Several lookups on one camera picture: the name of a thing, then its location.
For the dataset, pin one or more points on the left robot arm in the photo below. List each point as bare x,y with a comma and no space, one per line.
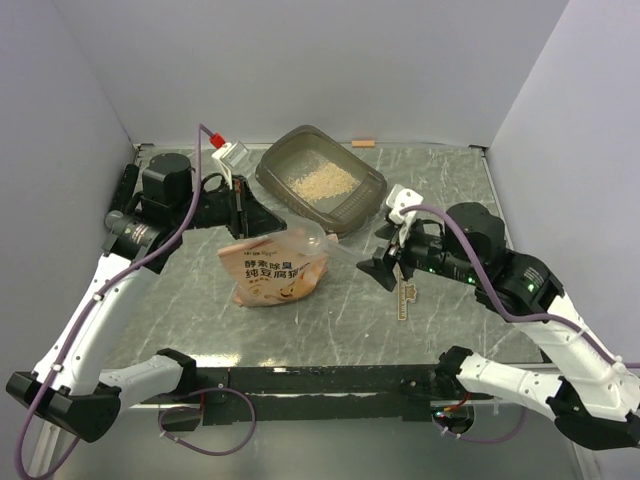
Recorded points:
69,387

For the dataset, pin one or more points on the grey plastic litter box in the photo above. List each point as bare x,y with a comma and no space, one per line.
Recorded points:
300,152

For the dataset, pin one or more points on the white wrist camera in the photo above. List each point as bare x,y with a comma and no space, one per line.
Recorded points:
226,156
398,199

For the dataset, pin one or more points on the pink cat litter bag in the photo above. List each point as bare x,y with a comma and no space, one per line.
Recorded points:
267,273

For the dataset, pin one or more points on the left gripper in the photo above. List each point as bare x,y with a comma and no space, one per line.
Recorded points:
247,216

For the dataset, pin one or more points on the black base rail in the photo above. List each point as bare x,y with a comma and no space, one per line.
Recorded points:
408,392

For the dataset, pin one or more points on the clean litter granules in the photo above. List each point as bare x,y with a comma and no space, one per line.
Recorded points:
327,181

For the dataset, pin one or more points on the clear plastic scoop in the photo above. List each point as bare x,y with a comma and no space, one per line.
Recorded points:
309,238

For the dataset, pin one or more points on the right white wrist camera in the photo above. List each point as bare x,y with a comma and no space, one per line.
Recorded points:
398,199

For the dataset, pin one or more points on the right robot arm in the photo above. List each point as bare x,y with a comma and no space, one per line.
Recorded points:
592,399

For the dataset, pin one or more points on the black cylinder with grey cap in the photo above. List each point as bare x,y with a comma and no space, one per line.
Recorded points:
123,195

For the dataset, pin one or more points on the small orange block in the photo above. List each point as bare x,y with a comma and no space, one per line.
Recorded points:
363,143

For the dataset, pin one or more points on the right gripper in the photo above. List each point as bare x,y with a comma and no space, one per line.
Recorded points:
379,266

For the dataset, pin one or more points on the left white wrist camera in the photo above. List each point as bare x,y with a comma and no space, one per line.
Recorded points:
226,156

